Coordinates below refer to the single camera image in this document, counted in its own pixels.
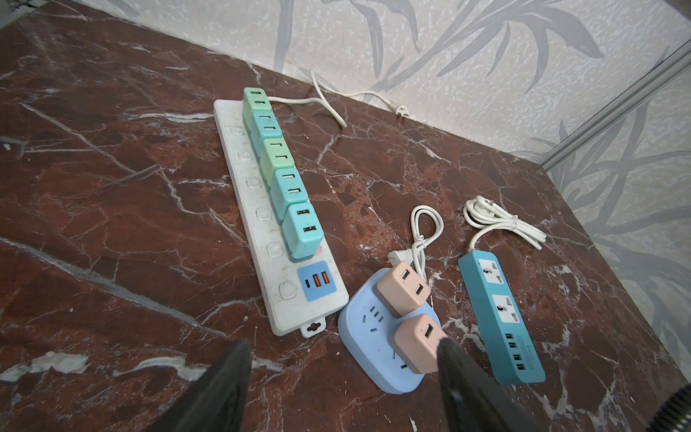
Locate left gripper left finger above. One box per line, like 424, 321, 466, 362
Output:
148, 340, 252, 431

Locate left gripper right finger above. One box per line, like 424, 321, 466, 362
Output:
437, 338, 540, 431

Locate teal power strip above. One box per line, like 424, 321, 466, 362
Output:
458, 250, 546, 386

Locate pink plug cube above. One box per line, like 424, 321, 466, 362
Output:
374, 262, 431, 318
392, 313, 447, 374

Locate square blue power strip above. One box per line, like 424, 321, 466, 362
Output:
338, 268, 440, 394

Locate long white pastel power strip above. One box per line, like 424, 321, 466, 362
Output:
213, 100, 349, 338

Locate light green usb plug cube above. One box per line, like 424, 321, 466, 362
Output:
259, 138, 295, 189

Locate teal usb plug cube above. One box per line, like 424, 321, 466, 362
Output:
249, 111, 283, 158

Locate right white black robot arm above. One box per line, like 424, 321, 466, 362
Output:
646, 383, 691, 432

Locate blue strip white cable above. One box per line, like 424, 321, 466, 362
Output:
387, 204, 446, 282

